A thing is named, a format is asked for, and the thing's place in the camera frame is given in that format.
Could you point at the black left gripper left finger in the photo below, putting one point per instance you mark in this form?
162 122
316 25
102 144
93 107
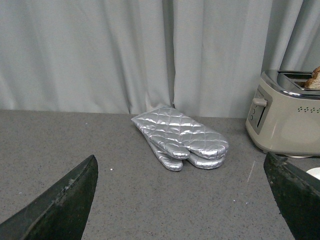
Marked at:
61 212

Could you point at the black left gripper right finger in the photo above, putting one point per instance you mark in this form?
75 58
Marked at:
297 195

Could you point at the brown bread slice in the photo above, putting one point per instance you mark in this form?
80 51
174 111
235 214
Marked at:
313 83

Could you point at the beige chrome toaster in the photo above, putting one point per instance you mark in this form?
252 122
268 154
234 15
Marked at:
284 116

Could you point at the white round plate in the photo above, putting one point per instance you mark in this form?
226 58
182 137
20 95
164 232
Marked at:
313 173

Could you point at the lower silver quilted oven mitt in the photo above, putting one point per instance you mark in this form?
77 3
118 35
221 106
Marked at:
176 165

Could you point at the silver quilted oven mitt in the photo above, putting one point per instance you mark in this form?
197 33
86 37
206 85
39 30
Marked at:
176 165
179 136

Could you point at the upper silver quilted oven mitt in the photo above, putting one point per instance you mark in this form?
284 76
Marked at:
179 136

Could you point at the grey curtain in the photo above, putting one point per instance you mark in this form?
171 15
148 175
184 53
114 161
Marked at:
204 57

